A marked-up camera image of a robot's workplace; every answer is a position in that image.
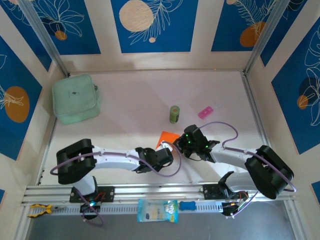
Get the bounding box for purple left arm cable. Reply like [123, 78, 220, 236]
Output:
[49, 141, 183, 227]

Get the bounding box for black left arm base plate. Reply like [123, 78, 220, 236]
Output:
[69, 185, 116, 203]

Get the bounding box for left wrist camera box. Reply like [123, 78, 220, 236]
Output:
[161, 141, 175, 152]

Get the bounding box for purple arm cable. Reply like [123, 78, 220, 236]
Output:
[49, 141, 183, 227]
[198, 121, 298, 220]

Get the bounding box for wet wipes packet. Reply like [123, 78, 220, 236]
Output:
[136, 198, 180, 223]

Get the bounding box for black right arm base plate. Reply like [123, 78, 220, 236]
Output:
[199, 183, 250, 201]

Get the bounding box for mint green fabric pouch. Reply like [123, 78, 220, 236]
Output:
[51, 74, 102, 125]

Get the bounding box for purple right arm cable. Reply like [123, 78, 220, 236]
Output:
[198, 121, 298, 220]

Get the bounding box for orange square paper sheet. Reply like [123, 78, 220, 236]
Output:
[156, 131, 181, 151]

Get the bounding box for white slotted cable duct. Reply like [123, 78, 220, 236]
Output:
[27, 199, 226, 218]

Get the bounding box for yellow-handled pliers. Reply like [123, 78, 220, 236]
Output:
[26, 203, 67, 218]

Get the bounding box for aluminium frame post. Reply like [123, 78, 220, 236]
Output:
[242, 0, 295, 76]
[18, 0, 71, 77]

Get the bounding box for green can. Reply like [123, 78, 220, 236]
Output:
[169, 105, 181, 124]

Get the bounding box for aluminium extrusion rail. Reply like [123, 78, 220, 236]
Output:
[21, 180, 297, 207]

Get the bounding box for pink plastic box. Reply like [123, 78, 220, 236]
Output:
[197, 105, 215, 120]

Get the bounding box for blue bone-shaped object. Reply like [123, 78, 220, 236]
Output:
[179, 200, 197, 212]

